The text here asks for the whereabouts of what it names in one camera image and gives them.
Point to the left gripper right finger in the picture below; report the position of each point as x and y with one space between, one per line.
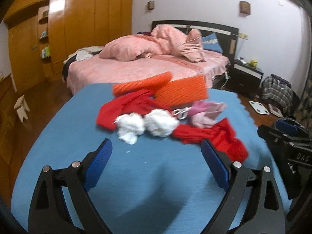
264 212

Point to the yellow plush toy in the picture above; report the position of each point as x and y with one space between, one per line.
253 63

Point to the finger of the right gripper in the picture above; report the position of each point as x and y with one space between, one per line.
290 127

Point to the pink duvet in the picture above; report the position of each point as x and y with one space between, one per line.
163 40

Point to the white tissue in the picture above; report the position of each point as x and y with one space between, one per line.
129 127
160 123

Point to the wooden side cabinet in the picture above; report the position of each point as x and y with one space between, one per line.
8 118

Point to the right wall lamp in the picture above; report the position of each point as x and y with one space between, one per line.
244 8

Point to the bed with pink sheet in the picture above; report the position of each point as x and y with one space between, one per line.
99 70

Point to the pink cloth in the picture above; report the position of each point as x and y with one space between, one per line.
203 114

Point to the clothes pile on bed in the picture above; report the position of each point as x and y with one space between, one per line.
80 55

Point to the black headboard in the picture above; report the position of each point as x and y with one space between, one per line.
227 36

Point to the black white nightstand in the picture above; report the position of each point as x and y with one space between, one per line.
244 79

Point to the wooden wardrobe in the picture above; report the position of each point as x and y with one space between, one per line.
43 33

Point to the blue table cloth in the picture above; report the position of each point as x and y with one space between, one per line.
157 185

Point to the white scissors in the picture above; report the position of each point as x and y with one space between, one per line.
181 113

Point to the left wall lamp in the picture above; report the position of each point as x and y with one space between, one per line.
150 5

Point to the red white flat box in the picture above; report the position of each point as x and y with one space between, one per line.
275 111

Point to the white bathroom scale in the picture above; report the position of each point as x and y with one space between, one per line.
259 108

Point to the small white stool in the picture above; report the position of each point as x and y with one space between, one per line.
21 108

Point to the blue pillow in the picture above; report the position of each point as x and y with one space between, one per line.
211 43

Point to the red cloth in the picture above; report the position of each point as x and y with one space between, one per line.
136 112

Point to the wall lamp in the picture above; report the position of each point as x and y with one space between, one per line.
150 5
244 8

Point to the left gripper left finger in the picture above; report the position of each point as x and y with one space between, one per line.
48 211

